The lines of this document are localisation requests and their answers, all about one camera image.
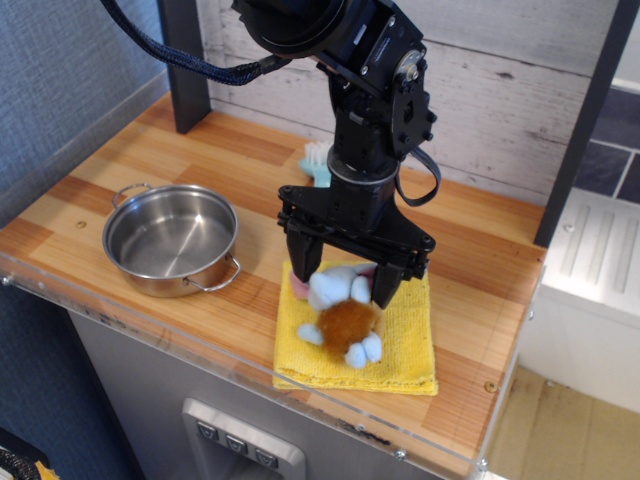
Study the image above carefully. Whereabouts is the silver dispenser button panel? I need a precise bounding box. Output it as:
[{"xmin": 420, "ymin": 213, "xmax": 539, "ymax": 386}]
[{"xmin": 182, "ymin": 398, "xmax": 307, "ymax": 479}]

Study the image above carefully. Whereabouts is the yellow black object corner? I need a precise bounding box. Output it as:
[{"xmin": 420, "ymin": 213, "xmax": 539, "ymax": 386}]
[{"xmin": 1, "ymin": 435, "xmax": 60, "ymax": 480}]

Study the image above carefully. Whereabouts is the black left shelf post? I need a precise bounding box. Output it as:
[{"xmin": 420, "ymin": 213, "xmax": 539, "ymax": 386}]
[{"xmin": 157, "ymin": 0, "xmax": 211, "ymax": 134}]

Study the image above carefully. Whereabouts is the black right shelf post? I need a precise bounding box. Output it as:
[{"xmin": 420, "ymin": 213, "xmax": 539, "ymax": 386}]
[{"xmin": 534, "ymin": 0, "xmax": 639, "ymax": 247}]

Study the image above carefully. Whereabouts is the yellow folded towel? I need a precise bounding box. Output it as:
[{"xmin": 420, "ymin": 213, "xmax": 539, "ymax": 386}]
[{"xmin": 273, "ymin": 262, "xmax": 438, "ymax": 396}]

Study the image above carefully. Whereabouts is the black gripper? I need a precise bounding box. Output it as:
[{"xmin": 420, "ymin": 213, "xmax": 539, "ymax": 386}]
[{"xmin": 278, "ymin": 180, "xmax": 435, "ymax": 309}]

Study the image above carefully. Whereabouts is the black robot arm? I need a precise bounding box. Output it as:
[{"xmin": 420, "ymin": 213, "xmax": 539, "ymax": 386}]
[{"xmin": 233, "ymin": 1, "xmax": 436, "ymax": 307}]

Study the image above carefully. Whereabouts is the stainless steel pot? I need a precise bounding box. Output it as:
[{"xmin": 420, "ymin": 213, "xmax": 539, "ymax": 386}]
[{"xmin": 102, "ymin": 183, "xmax": 242, "ymax": 298}]

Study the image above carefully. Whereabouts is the blue and brown plush toy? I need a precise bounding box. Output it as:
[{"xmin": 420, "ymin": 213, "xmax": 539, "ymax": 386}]
[{"xmin": 289, "ymin": 263, "xmax": 384, "ymax": 369}]

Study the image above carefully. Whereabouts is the clear acrylic edge guard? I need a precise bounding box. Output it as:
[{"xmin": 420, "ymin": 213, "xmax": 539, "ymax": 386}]
[{"xmin": 1, "ymin": 242, "xmax": 545, "ymax": 479}]

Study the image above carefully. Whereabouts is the light blue dish brush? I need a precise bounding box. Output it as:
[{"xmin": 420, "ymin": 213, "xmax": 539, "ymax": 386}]
[{"xmin": 299, "ymin": 141, "xmax": 331, "ymax": 188}]

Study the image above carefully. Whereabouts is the black shelf post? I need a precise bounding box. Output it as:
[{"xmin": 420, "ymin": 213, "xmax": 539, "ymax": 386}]
[
  {"xmin": 157, "ymin": 0, "xmax": 211, "ymax": 134},
  {"xmin": 534, "ymin": 0, "xmax": 639, "ymax": 247}
]

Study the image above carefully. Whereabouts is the white ridged side counter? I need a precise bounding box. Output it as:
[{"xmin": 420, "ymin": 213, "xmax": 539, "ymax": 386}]
[{"xmin": 519, "ymin": 189, "xmax": 639, "ymax": 411}]

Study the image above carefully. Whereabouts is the grey toy fridge cabinet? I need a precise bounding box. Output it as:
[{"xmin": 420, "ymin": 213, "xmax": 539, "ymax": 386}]
[{"xmin": 71, "ymin": 313, "xmax": 478, "ymax": 479}]

